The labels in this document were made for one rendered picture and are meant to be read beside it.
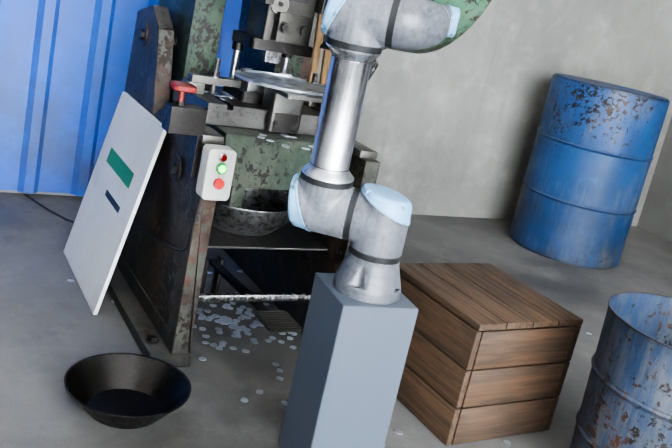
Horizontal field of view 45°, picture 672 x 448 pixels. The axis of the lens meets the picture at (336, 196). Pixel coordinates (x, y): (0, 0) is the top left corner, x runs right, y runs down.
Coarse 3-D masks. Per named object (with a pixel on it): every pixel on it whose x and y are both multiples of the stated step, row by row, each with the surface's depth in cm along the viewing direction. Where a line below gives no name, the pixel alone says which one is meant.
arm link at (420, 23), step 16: (416, 0) 158; (400, 16) 157; (416, 16) 157; (432, 16) 159; (448, 16) 167; (400, 32) 158; (416, 32) 158; (432, 32) 160; (448, 32) 197; (400, 48) 162; (416, 48) 163
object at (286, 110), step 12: (264, 96) 228; (276, 96) 223; (288, 96) 211; (300, 96) 213; (312, 96) 217; (276, 108) 224; (288, 108) 226; (300, 108) 228; (276, 120) 225; (288, 120) 227; (300, 120) 230; (288, 132) 228
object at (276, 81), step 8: (240, 72) 232; (248, 72) 235; (256, 72) 239; (264, 72) 240; (248, 80) 217; (256, 80) 222; (264, 80) 225; (272, 80) 225; (280, 80) 228; (288, 80) 232; (296, 80) 240; (304, 80) 242; (272, 88) 215; (280, 88) 215; (288, 88) 220; (296, 88) 223; (304, 88) 226; (312, 88) 230; (320, 88) 234
